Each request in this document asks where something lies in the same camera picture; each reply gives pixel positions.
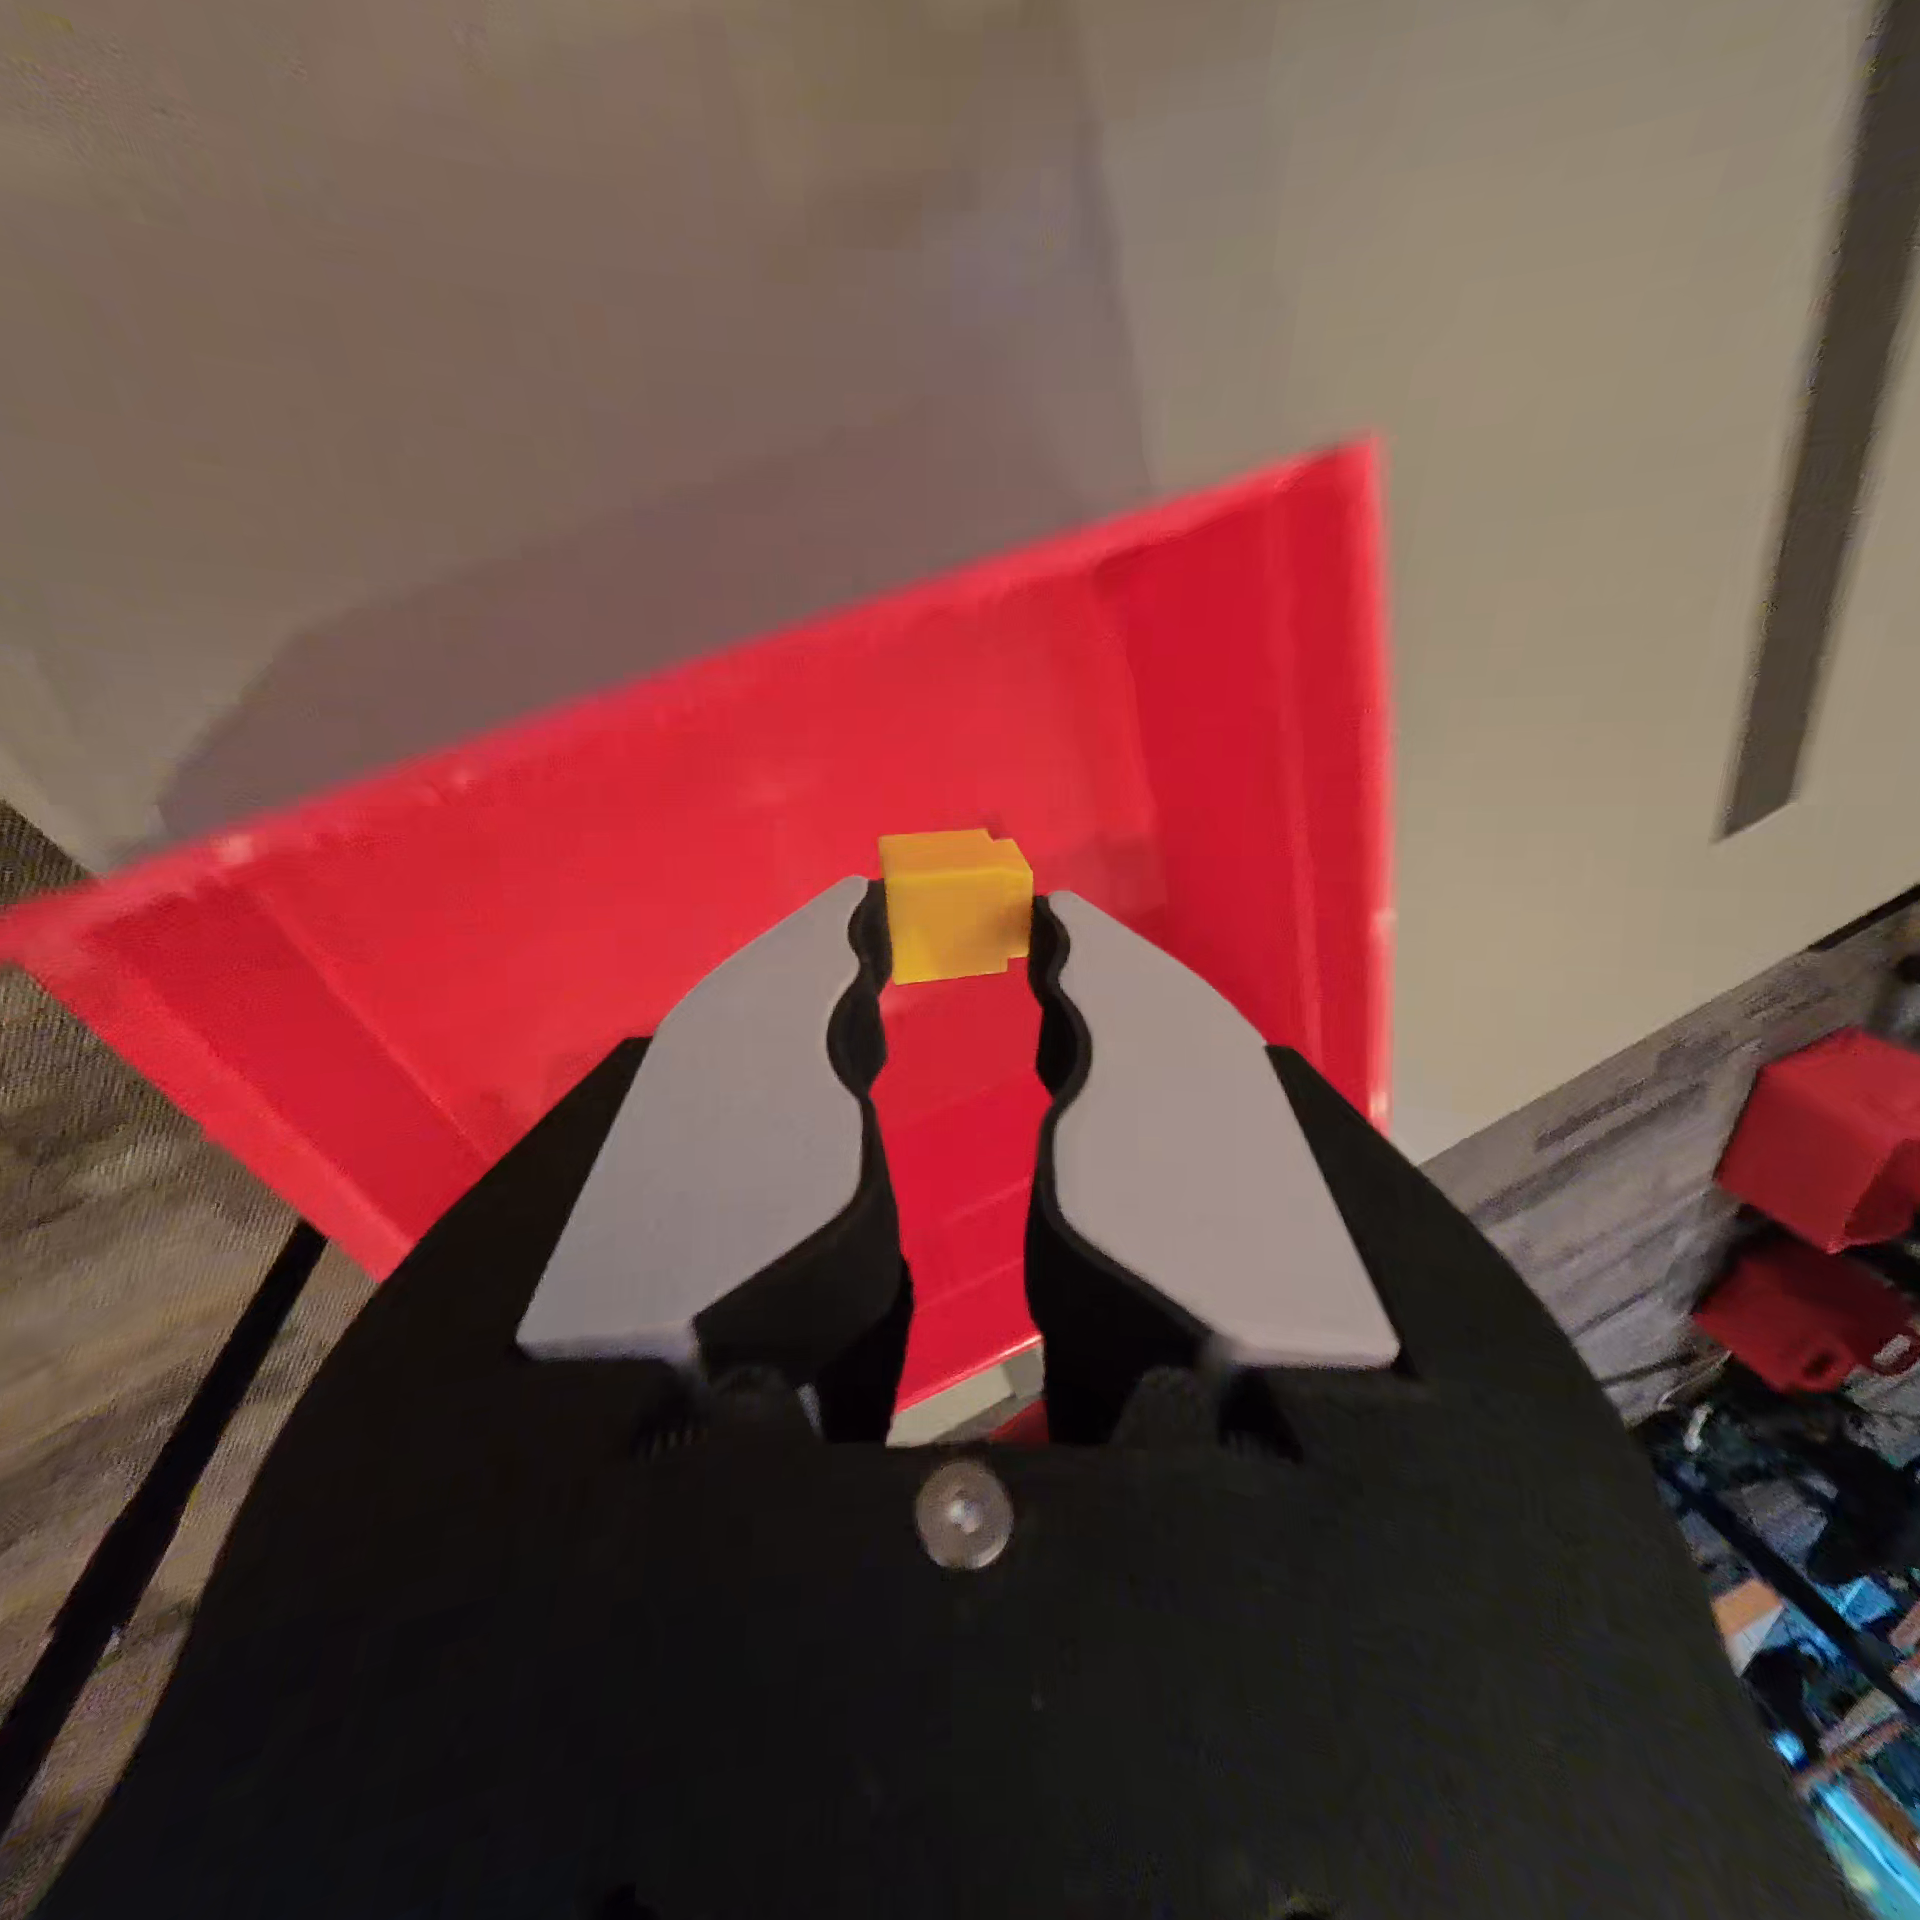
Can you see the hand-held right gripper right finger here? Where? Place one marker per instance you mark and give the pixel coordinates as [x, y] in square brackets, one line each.
[1201, 1184]

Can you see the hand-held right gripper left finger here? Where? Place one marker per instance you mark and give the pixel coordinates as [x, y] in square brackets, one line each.
[720, 1172]

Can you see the red plastic bin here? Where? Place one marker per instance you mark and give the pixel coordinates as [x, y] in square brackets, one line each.
[599, 961]

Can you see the small yellow block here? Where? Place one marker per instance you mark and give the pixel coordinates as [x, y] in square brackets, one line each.
[960, 916]

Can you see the red fabric basket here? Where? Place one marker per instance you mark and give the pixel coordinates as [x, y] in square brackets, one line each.
[1799, 1313]
[1828, 1142]

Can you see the black metal bar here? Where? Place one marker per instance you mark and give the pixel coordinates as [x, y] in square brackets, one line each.
[165, 1478]

